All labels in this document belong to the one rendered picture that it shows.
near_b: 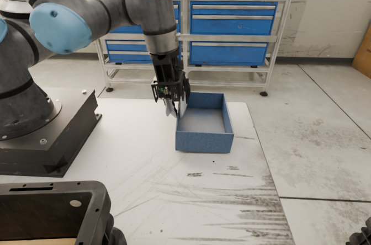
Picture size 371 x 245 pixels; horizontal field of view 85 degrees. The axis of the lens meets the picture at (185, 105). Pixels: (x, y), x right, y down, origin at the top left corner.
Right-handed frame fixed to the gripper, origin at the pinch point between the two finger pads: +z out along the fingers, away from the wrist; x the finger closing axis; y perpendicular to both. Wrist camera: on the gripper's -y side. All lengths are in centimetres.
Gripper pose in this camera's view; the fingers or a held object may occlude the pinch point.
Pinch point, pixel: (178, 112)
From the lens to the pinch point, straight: 60.2
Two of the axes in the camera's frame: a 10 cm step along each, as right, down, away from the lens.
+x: 9.9, -0.6, -1.5
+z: 1.3, 8.2, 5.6
